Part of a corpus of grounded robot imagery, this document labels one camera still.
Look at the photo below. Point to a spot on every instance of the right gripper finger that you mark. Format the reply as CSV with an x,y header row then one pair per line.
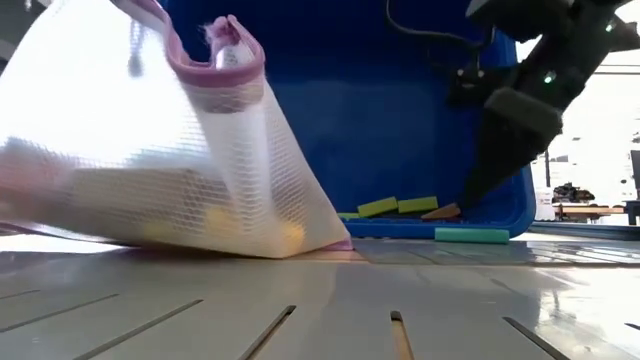
x,y
510,135

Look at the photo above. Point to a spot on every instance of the natural wooden block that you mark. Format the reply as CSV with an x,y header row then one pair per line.
x,y
441,212

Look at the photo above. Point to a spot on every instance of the teal wooden block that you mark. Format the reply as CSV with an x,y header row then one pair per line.
x,y
472,235

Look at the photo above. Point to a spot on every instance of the green wooden block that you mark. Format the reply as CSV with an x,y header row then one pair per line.
x,y
377,207
418,204
348,216

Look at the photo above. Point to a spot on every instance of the blue plastic bin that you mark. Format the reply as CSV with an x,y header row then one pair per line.
x,y
375,125

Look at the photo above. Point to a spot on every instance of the background black robot arm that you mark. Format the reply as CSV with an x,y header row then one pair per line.
x,y
572,192

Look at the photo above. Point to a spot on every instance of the white plastic container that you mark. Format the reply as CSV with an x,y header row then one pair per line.
x,y
545,205

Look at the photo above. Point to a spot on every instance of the background wooden table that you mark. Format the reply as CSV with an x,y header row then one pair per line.
x,y
590,210

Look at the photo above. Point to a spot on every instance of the black background rig frame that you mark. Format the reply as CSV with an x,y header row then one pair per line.
x,y
547,167

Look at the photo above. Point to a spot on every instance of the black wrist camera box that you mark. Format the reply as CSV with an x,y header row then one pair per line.
x,y
472,85

